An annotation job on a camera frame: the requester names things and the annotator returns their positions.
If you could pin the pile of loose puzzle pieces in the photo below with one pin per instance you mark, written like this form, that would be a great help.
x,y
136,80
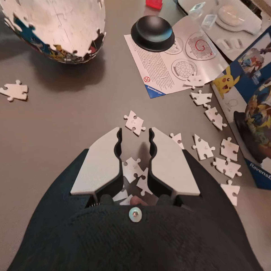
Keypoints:
x,y
203,148

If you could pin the small labelled clear box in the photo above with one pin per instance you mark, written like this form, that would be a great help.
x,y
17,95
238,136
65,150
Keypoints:
x,y
236,43
224,44

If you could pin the blue puzzle box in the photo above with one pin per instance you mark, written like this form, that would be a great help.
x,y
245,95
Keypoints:
x,y
232,74

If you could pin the black dome stand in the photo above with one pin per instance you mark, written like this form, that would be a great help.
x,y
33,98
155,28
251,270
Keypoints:
x,y
152,31

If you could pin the red plastic block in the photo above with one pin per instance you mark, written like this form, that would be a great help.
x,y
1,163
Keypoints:
x,y
153,4

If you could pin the folded paper leaflet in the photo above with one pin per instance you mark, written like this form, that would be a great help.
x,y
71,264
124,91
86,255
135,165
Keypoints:
x,y
161,69

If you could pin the clear plastic piece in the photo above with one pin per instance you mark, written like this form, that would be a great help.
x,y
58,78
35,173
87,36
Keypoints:
x,y
208,21
196,9

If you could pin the grey partial puzzle ball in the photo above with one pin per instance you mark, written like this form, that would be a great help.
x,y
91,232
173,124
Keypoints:
x,y
53,21

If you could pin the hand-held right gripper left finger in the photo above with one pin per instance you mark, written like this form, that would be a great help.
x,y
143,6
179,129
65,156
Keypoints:
x,y
97,169

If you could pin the single white puzzle piece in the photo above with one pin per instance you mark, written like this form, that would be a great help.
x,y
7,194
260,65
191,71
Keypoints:
x,y
14,91
134,123

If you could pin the white paddle-shaped holder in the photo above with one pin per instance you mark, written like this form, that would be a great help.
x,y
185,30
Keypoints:
x,y
230,14

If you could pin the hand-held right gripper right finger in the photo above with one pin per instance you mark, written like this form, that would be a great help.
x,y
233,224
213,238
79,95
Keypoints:
x,y
173,169

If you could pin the clear plastic stand tray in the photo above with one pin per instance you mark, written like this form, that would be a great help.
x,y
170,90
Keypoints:
x,y
249,42

